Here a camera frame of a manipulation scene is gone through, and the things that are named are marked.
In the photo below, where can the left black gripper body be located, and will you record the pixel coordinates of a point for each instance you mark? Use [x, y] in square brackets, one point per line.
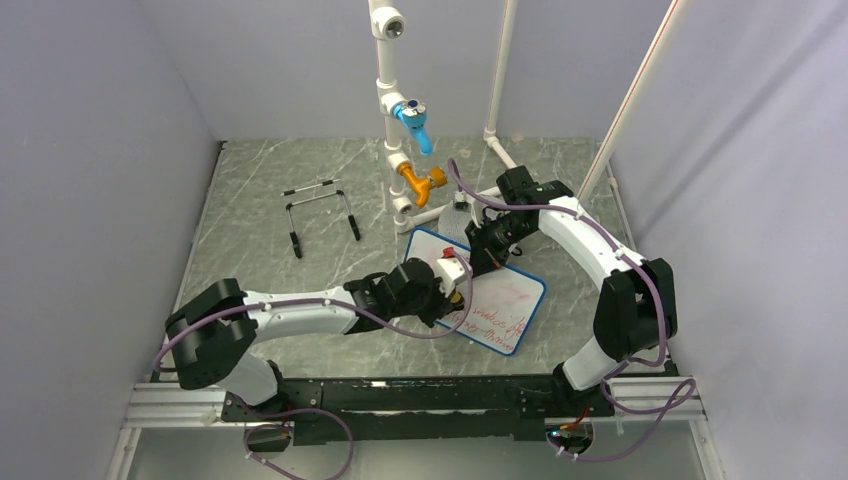
[427, 305]

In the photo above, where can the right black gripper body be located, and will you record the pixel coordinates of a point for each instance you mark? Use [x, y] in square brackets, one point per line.
[501, 234]

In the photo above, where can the blue framed whiteboard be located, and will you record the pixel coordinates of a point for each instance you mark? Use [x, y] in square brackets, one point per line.
[504, 301]

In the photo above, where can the yellow black eraser pad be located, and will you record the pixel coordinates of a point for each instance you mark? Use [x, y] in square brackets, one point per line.
[457, 301]

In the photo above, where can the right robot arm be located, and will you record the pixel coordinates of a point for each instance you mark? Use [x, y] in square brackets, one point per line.
[636, 313]

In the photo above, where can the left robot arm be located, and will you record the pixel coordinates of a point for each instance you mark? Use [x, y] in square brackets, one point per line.
[209, 337]

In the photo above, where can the orange plastic tap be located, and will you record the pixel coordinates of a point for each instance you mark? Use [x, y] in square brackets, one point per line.
[422, 186]

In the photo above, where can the blue plastic tap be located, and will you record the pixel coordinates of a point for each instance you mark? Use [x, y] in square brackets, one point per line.
[412, 114]

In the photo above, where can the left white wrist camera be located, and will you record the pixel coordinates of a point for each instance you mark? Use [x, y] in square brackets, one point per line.
[451, 270]

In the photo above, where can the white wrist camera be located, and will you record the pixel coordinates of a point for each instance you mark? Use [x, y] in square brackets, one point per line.
[451, 270]
[463, 205]

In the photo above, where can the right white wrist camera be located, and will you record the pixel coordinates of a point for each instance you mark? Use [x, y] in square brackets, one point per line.
[463, 205]

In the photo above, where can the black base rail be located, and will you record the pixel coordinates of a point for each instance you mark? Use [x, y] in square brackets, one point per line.
[520, 407]

